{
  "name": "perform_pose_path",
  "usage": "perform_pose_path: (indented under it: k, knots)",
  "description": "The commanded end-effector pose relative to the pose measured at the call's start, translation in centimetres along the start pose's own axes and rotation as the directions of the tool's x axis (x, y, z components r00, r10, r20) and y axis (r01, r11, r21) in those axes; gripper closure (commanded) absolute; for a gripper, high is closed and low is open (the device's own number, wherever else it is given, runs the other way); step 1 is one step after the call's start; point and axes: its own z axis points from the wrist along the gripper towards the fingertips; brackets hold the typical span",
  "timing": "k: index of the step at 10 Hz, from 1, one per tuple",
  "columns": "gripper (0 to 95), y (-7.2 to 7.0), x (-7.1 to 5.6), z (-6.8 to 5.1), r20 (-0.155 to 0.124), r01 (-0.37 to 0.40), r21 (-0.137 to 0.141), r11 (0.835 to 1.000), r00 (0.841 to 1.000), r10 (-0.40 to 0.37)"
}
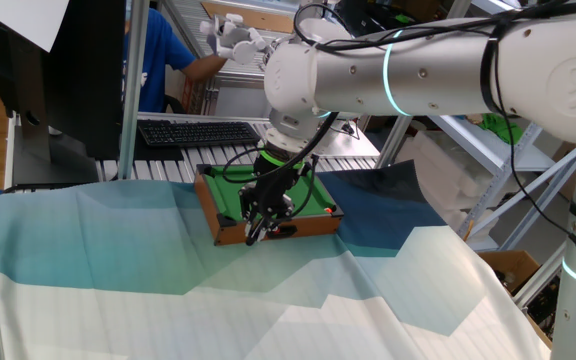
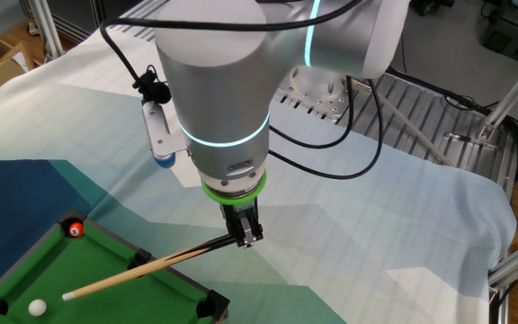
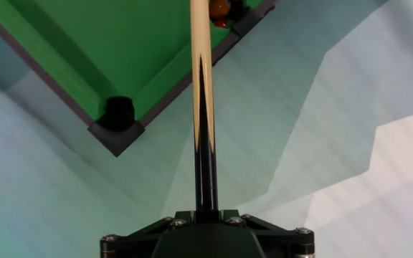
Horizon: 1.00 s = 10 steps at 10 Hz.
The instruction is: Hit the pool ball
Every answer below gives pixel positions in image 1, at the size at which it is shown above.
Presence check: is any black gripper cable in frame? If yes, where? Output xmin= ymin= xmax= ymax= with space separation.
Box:
xmin=221 ymin=112 xmax=342 ymax=220

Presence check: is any blue green white tablecloth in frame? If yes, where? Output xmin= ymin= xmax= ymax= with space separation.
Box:
xmin=0 ymin=159 xmax=554 ymax=360

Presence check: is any black camera cable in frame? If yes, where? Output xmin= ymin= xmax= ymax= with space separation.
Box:
xmin=292 ymin=2 xmax=576 ymax=256

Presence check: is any bare person forearm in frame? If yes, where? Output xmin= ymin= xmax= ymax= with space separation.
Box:
xmin=182 ymin=53 xmax=228 ymax=84

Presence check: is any black keyboard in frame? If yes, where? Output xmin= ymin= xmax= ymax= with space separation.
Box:
xmin=136 ymin=119 xmax=262 ymax=149

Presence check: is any white teleoperation device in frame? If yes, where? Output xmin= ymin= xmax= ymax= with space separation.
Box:
xmin=199 ymin=13 xmax=271 ymax=66

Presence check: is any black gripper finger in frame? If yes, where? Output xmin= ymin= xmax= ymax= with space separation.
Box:
xmin=265 ymin=197 xmax=295 ymax=236
xmin=240 ymin=185 xmax=265 ymax=236

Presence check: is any person in blue shirt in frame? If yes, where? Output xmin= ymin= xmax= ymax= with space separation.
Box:
xmin=122 ymin=7 xmax=197 ymax=114

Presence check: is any green cloth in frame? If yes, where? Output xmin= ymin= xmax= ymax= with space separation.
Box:
xmin=482 ymin=112 xmax=525 ymax=146

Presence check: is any green flange adapter ring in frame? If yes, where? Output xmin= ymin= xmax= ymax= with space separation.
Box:
xmin=258 ymin=148 xmax=305 ymax=171

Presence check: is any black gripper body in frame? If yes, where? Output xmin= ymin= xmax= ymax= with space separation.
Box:
xmin=253 ymin=160 xmax=302 ymax=201

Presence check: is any black desk mat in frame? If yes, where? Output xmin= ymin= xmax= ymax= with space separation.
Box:
xmin=132 ymin=124 xmax=186 ymax=163

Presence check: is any white foam packaging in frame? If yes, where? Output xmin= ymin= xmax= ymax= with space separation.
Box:
xmin=396 ymin=128 xmax=527 ymax=234

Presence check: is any cardboard box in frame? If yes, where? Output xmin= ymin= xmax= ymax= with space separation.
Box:
xmin=477 ymin=249 xmax=564 ymax=351

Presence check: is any mini wooden pool table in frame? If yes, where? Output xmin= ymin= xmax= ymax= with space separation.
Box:
xmin=193 ymin=162 xmax=344 ymax=247

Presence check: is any white paper sheet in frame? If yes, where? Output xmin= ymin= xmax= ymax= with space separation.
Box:
xmin=0 ymin=0 xmax=71 ymax=53

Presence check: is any black monitor with stand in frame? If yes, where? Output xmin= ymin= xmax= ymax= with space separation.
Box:
xmin=0 ymin=0 xmax=127 ymax=189

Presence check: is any tan wooden board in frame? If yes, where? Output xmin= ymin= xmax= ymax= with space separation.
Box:
xmin=200 ymin=1 xmax=297 ymax=35

